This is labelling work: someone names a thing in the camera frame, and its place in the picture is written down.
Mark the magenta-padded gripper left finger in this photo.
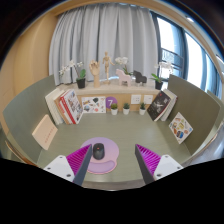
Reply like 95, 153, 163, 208
43, 143, 94, 187

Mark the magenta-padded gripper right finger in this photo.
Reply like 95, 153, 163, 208
134, 143, 184, 185

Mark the black computer mouse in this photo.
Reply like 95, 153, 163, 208
92, 142, 106, 161

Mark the purple mouse pad with wrist rest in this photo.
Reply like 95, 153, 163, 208
80, 136, 120, 175

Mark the beige card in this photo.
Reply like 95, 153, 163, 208
31, 114, 59, 151

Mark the colourful sticker sheet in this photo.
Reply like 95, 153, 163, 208
168, 111, 194, 145

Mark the brown book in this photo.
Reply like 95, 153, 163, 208
53, 94, 73, 125

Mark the small plant in white pot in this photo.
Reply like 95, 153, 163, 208
122, 102, 131, 116
110, 103, 119, 116
138, 102, 147, 116

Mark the black book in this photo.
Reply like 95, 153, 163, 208
146, 90, 172, 122

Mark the white book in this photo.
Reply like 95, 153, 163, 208
44, 87, 68, 126

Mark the red and white magazine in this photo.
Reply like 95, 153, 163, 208
58, 88, 84, 125

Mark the grey-green desk partition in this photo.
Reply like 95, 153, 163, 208
2, 74, 57, 164
166, 73, 222, 156

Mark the white picture collage card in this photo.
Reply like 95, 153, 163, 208
81, 96, 107, 114

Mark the white orchid in black pot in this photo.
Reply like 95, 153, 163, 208
58, 59, 88, 90
148, 61, 174, 91
114, 56, 131, 76

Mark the purple round number sign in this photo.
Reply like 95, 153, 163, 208
105, 96, 118, 110

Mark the black horse figure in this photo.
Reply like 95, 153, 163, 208
132, 70, 148, 86

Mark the light wooden desk ledge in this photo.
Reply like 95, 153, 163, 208
58, 79, 161, 99

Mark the pink horse figure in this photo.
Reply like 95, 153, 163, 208
115, 68, 132, 88

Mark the wooden hand model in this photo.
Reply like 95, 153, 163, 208
88, 59, 101, 89

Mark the wooden mannequin figure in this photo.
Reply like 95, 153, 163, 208
101, 50, 116, 85

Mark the window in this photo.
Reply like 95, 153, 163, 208
151, 11, 224, 89

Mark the grey curtain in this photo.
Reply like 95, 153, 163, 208
48, 3, 159, 86

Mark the white wall socket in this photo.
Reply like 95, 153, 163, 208
130, 94, 142, 105
143, 94, 154, 105

